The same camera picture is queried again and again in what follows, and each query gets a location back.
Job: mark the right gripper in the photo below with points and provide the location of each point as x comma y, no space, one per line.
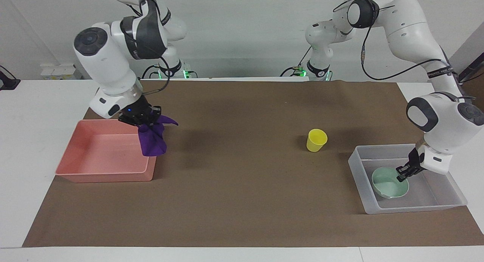
137,109

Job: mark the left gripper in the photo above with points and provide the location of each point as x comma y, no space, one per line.
416,156

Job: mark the light green bowl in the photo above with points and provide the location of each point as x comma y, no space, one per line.
387,184

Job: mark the purple cloth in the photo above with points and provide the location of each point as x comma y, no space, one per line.
152,141

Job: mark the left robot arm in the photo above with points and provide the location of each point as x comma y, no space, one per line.
410,31

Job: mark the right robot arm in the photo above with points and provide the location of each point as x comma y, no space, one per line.
102,61

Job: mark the white box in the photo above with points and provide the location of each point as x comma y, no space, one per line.
60,72

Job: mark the clear plastic bin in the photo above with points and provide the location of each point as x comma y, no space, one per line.
427,194

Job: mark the pink plastic tray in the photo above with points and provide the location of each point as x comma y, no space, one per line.
102,152

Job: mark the yellow plastic cup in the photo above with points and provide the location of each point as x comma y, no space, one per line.
316,140

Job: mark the black stand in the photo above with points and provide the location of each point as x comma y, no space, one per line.
7,80
472,68

